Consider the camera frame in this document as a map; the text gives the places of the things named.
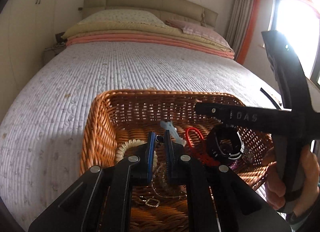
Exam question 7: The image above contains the crystal bead bracelet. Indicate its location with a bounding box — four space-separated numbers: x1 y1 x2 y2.
242 146 256 165

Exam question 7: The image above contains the white quilted bedspread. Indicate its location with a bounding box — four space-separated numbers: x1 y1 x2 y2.
1 42 280 230

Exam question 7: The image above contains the pink pillow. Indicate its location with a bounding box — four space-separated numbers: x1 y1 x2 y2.
166 19 231 48

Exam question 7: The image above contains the red cord star keychain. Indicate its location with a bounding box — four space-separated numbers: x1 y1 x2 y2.
184 127 220 166

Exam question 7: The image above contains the folded yellow blanket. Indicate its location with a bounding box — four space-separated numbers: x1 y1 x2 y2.
62 21 234 53

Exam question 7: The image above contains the bright window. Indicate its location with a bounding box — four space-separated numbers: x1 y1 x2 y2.
268 0 319 86

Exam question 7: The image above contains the bedside nightstand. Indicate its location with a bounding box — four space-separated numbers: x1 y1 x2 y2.
42 32 67 66

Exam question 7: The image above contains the beige padded headboard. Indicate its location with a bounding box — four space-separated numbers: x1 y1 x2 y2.
82 0 218 29

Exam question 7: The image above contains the striped orange curtain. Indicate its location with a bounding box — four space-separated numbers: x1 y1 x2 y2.
226 0 260 65

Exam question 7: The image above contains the black wrist watch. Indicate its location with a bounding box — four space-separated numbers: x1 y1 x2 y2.
206 123 244 165

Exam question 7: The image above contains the person's right hand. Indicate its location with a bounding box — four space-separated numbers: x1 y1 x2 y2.
264 145 320 219

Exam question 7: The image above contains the folded pink blanket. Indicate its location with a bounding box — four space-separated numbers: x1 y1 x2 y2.
66 33 234 59

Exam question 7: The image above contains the brown wicker basket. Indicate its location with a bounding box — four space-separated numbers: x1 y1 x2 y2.
79 89 277 232

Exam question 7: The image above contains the cream floral pillow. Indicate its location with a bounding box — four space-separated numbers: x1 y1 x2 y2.
78 9 167 28

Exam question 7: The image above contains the purple spiral hair tie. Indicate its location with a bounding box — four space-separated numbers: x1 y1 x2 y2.
228 159 245 171

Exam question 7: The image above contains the white wardrobe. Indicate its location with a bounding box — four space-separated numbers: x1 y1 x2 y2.
1 0 56 117

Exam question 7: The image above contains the wooden bed brush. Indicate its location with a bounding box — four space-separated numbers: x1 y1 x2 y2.
260 88 282 110

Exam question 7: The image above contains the light blue hair clip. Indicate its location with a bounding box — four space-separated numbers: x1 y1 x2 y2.
160 120 187 146

